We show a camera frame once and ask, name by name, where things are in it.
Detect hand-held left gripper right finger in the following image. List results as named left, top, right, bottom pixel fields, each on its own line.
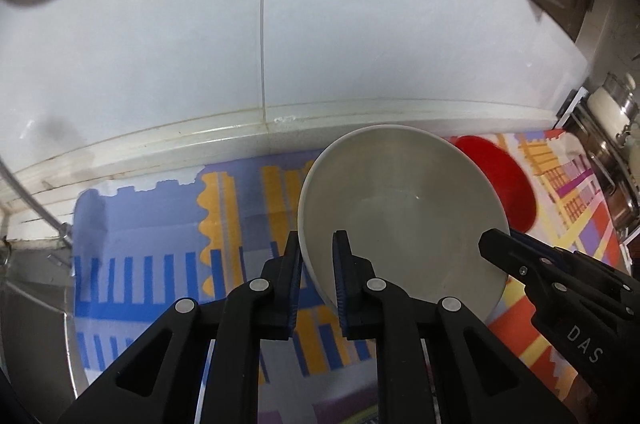
left=334, top=230, right=578, bottom=424

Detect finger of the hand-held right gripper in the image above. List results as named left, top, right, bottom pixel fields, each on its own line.
left=510, top=231, right=640, bottom=292
left=479, top=229, right=556, bottom=287

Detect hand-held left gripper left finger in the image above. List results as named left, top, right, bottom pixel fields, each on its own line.
left=57, top=231, right=302, bottom=424

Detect white bowl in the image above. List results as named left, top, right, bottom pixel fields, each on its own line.
left=297, top=125, right=511, bottom=322

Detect red and black bowl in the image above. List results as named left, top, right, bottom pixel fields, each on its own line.
left=452, top=135, right=537, bottom=232

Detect wide steel pot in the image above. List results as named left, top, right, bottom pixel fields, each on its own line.
left=590, top=139, right=640, bottom=207

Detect white and grey corner rack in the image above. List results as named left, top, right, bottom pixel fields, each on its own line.
left=554, top=88, right=640, bottom=250

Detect colourful patterned mat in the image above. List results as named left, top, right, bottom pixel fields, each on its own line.
left=72, top=129, right=623, bottom=424

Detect steel pot with lid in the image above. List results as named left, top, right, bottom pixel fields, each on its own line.
left=605, top=73, right=638, bottom=105

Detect steel sink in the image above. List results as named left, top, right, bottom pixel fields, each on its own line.
left=0, top=249, right=78, bottom=407

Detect metal pipe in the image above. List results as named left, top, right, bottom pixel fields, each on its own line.
left=0, top=156, right=75, bottom=251

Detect cream saucepan with handle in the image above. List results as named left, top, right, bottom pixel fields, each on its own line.
left=587, top=86, right=640, bottom=146

